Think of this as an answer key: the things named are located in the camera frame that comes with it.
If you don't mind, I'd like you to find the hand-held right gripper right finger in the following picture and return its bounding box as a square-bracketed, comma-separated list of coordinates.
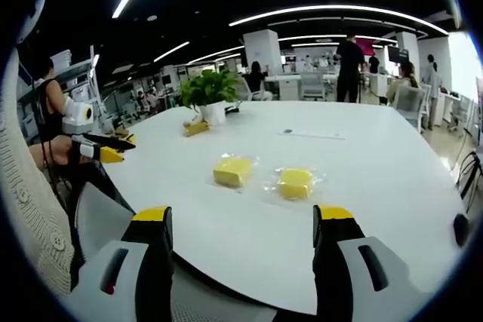
[312, 204, 427, 322]

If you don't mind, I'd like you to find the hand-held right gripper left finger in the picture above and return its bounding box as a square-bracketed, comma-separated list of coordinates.
[69, 205, 174, 322]

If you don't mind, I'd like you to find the yellow silicone block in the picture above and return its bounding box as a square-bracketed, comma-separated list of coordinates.
[276, 167, 315, 201]
[212, 155, 254, 189]

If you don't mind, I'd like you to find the person's cream knit cardigan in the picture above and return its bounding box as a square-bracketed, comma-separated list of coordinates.
[0, 48, 78, 297]

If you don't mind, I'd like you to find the small yellow box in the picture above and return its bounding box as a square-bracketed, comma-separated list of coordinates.
[182, 118, 211, 138]

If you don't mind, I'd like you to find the green potted plant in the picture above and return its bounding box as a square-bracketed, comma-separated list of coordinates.
[178, 69, 243, 127]

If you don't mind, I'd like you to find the black round object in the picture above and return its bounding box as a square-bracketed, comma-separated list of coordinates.
[452, 213, 471, 248]

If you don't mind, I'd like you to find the grey mesh office chair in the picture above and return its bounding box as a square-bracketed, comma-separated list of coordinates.
[392, 83, 432, 134]

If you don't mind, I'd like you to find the white office chair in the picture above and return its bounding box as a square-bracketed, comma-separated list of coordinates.
[300, 72, 326, 102]

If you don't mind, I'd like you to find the black frame chair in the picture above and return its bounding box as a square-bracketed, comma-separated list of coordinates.
[454, 149, 483, 214]

